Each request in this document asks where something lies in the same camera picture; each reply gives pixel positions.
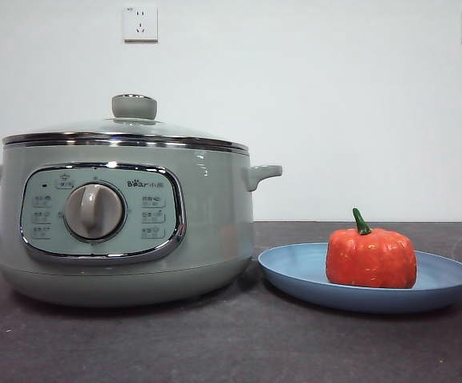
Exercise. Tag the white wall socket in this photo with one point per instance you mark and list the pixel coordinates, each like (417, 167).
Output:
(140, 24)

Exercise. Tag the orange pumpkin with green stem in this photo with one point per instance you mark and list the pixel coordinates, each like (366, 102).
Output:
(370, 259)

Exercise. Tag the glass lid with green knob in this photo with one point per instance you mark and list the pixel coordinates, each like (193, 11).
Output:
(134, 107)

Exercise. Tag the pale green electric steamer pot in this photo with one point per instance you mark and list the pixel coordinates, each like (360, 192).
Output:
(214, 223)

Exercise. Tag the blue round plate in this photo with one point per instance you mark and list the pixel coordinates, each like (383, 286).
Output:
(294, 275)

